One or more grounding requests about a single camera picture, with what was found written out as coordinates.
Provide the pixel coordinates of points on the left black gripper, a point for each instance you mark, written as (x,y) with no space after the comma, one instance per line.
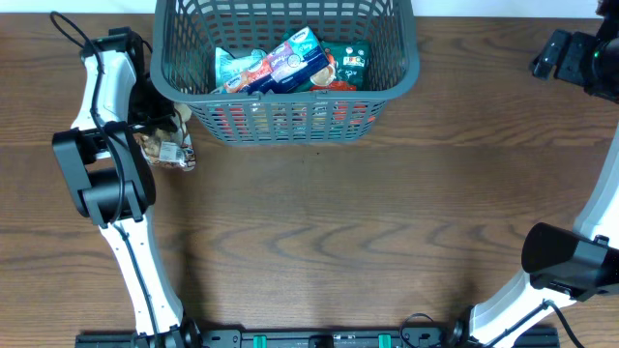
(162,122)

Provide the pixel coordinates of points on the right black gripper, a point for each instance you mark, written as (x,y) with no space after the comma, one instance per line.
(551,55)

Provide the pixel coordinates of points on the blue Kleenex tissue pack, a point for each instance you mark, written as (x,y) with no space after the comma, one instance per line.
(292,63)

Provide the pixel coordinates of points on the grey plastic basket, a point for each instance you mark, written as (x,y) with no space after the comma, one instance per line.
(188,33)

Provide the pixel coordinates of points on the mint green snack packet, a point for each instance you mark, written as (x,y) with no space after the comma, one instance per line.
(227,66)

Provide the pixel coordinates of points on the orange spaghetti packet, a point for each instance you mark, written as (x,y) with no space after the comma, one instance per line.
(293,121)

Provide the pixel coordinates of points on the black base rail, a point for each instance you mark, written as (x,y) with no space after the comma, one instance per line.
(411,335)

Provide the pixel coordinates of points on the beige dried mushroom bag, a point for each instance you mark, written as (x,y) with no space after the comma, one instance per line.
(169,148)

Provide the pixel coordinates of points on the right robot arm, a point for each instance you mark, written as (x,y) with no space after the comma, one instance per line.
(560,267)

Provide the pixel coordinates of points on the green Nescafe coffee bag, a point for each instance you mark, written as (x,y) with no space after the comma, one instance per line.
(347,69)

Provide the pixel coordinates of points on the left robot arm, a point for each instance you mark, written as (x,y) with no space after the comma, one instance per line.
(111,183)

